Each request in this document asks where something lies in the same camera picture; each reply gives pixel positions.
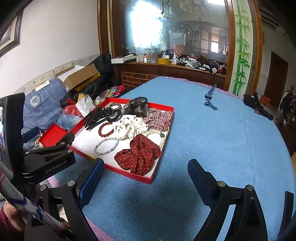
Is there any pale green bead bracelet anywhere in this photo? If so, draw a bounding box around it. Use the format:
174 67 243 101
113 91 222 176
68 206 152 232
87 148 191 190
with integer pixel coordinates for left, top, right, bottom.
93 137 120 156

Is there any dark red bead bracelet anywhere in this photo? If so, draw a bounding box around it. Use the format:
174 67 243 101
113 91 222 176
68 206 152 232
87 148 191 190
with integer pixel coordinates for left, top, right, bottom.
98 121 115 138

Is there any red polka dot scrunchie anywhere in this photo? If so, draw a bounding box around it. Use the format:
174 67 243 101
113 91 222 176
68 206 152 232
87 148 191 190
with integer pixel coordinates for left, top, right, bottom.
114 134 161 176

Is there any black hair tie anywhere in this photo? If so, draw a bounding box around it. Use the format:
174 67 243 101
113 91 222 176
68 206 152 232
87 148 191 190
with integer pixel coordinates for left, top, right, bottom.
104 108 122 123

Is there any white dotted scrunchie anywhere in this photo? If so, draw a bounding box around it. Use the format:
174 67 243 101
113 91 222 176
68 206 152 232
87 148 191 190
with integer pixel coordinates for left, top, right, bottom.
112 114 149 140

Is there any leopard print scrunchie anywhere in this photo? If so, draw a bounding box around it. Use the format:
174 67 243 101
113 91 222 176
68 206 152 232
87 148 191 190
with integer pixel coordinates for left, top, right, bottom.
107 102 122 110

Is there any grey black mesh scrunchie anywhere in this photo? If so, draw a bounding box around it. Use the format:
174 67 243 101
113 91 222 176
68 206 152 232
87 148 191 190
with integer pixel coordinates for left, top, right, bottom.
124 96 150 118

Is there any red white plaid scrunchie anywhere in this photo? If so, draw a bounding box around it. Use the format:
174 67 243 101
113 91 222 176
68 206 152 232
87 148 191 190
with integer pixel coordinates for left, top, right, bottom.
144 108 173 132

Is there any person's left hand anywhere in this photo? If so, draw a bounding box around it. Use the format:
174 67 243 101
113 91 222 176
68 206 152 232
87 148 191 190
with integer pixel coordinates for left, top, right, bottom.
3 201 26 232

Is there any small red box lid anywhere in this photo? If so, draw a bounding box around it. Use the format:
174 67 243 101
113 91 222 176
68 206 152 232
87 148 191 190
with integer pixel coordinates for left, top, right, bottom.
39 124 67 147

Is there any blue plaid cloth bag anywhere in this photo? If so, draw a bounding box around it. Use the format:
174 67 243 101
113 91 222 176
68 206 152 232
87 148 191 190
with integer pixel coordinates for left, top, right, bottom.
21 78 82 151

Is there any blue bed cover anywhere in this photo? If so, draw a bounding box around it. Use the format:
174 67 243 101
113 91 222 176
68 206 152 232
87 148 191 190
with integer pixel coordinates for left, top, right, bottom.
83 77 295 240

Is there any red white tray box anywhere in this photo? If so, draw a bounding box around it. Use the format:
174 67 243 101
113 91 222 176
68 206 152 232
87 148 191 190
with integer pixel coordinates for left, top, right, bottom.
68 97 175 185

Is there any cardboard box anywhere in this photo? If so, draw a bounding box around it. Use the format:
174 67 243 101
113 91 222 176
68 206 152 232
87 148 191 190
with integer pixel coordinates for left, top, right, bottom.
55 64 99 92

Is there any black bag on bed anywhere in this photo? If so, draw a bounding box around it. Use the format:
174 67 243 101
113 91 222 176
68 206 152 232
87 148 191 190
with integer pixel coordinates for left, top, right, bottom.
243 92 273 121

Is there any wooden counter shelf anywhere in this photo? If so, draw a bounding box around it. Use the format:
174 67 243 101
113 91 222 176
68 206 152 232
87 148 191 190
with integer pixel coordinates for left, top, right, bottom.
113 62 226 90

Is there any blue striped strap watch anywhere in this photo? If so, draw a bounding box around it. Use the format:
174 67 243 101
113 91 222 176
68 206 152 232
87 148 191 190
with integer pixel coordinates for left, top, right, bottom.
204 84 217 110

